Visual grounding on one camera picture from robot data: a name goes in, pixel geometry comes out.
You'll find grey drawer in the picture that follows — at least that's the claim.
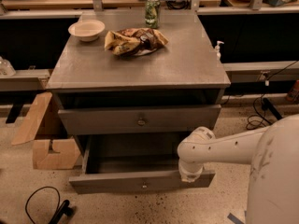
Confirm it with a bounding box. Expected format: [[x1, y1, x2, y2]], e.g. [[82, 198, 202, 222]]
[[69, 133, 215, 194], [58, 105, 221, 135]]

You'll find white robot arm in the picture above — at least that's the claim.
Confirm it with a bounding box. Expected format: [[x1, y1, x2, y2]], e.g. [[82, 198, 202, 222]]
[[178, 115, 299, 224]]

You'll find grey three-drawer cabinet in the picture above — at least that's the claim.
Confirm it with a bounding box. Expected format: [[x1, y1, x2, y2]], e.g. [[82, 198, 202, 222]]
[[46, 9, 232, 175]]

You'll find grey top drawer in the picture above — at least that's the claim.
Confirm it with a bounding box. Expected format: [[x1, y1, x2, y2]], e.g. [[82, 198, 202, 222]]
[[58, 105, 221, 135]]

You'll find crumpled yellow chip bag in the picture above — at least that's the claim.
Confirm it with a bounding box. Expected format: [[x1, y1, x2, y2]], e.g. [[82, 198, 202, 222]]
[[104, 28, 168, 56]]

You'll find white pump bottle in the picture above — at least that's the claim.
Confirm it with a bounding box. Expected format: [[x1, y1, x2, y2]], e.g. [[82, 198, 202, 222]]
[[214, 41, 224, 60]]

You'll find notched wooden block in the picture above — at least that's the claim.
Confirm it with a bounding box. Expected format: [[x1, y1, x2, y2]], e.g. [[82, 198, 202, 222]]
[[33, 139, 80, 170]]

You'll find white ceramic bowl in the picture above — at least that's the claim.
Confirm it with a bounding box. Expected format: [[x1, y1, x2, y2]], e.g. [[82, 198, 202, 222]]
[[68, 20, 105, 42]]

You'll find green soda can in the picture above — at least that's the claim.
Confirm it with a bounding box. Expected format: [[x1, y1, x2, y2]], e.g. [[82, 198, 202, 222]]
[[145, 0, 161, 29]]

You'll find upright wooden board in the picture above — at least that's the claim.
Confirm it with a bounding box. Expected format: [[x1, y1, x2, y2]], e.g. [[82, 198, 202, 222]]
[[11, 92, 52, 146]]

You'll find orange bottle right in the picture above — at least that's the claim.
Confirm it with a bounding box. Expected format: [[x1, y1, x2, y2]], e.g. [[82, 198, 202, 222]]
[[286, 80, 299, 103]]

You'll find black cable bundle right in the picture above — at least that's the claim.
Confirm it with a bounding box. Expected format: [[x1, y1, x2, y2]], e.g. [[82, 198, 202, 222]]
[[245, 60, 299, 131]]

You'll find black floor cable loop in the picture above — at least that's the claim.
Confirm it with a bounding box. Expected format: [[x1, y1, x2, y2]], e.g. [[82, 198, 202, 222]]
[[24, 186, 76, 224]]

